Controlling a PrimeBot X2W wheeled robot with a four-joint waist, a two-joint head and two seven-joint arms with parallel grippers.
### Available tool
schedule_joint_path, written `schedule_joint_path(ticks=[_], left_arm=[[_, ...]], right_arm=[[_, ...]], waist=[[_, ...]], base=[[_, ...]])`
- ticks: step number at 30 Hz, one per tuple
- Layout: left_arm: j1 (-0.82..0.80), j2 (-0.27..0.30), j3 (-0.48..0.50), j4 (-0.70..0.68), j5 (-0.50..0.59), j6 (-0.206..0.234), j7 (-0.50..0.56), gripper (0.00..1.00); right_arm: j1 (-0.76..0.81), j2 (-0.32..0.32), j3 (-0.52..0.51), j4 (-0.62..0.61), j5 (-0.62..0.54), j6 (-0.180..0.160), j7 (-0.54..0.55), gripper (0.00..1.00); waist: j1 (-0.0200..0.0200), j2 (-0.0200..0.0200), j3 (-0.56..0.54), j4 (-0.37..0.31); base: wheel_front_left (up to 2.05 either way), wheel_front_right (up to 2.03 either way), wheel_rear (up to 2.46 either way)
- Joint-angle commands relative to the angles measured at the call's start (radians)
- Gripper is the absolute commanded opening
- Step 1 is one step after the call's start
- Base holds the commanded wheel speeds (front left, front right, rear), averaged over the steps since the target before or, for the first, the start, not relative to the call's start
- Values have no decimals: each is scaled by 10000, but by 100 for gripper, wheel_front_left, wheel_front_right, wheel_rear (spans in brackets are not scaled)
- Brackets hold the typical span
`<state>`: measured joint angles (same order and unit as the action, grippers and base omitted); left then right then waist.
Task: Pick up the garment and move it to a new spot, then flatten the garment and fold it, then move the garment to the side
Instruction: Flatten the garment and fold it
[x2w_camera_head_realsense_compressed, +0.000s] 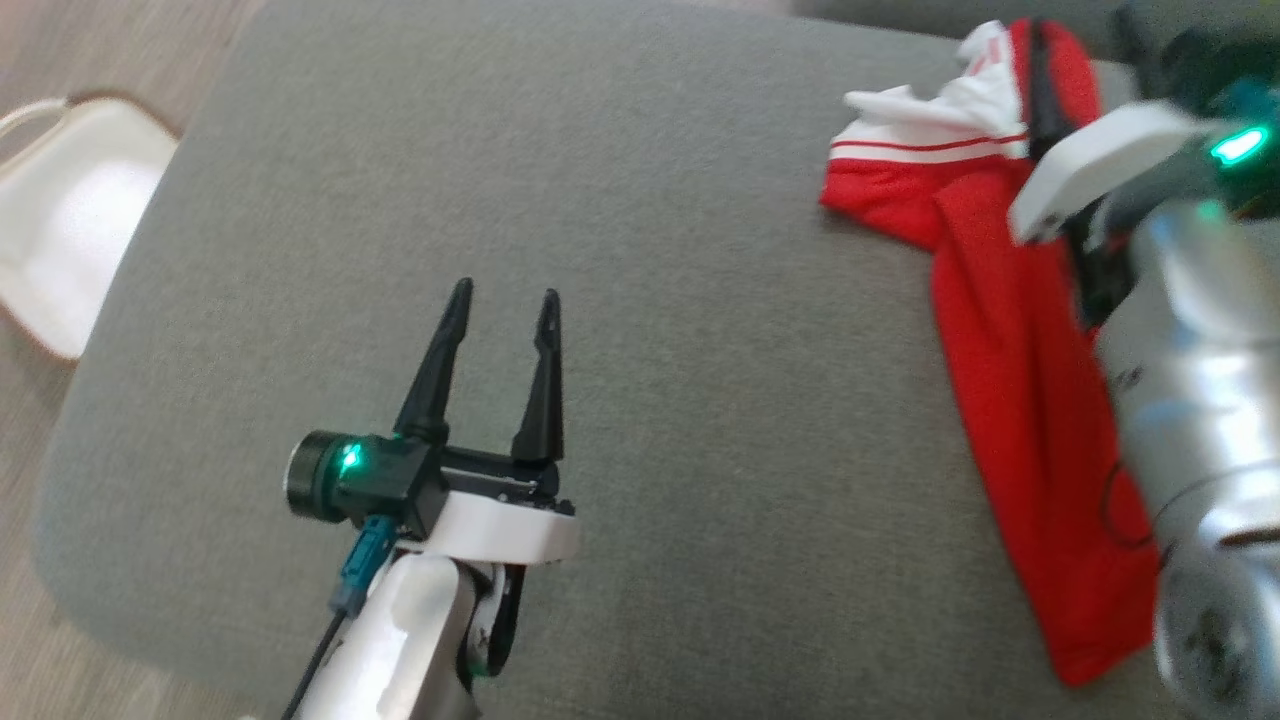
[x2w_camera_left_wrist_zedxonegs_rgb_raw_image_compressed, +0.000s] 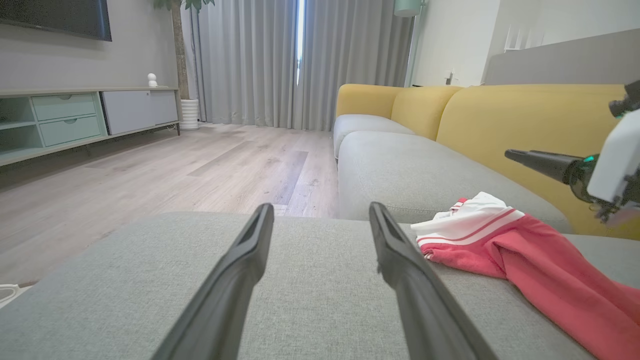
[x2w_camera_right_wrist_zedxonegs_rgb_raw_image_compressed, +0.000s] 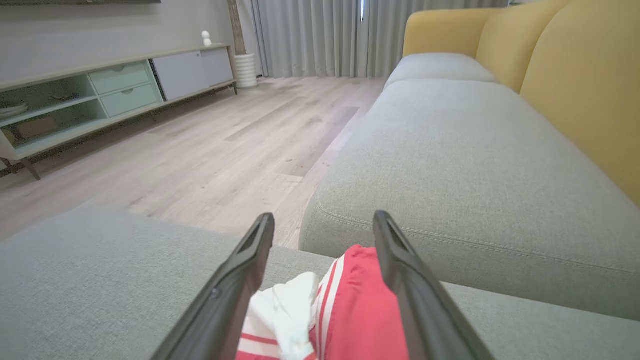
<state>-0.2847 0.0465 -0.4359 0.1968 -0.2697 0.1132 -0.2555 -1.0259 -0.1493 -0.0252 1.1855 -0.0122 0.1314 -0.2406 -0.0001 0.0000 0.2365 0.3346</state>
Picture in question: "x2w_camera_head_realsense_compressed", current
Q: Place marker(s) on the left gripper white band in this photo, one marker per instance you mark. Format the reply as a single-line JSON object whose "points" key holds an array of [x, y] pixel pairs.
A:
{"points": [[500, 525]]}

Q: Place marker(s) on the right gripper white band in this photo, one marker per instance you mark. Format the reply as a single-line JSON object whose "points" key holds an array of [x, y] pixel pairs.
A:
{"points": [[1100, 150]]}

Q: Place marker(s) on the red t-shirt with white sleeves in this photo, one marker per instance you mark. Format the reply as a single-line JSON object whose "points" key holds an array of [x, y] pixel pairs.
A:
{"points": [[1010, 400]]}

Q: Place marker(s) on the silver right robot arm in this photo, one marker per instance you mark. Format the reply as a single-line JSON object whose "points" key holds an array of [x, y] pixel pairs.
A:
{"points": [[1200, 400]]}

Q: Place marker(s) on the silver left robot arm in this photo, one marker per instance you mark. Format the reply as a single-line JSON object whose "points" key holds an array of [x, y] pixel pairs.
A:
{"points": [[400, 640]]}

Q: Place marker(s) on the large grey sofa seat cushion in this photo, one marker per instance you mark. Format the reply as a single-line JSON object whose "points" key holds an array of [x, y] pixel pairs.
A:
{"points": [[720, 300]]}

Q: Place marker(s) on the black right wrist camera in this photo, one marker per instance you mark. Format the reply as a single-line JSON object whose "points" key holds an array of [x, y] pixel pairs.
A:
{"points": [[1200, 70]]}

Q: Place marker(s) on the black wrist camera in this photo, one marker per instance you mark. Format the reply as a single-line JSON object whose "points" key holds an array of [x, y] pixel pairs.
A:
{"points": [[1200, 70], [385, 480]]}

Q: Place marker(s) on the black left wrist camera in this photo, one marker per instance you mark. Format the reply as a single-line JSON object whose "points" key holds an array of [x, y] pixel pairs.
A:
{"points": [[385, 480]]}

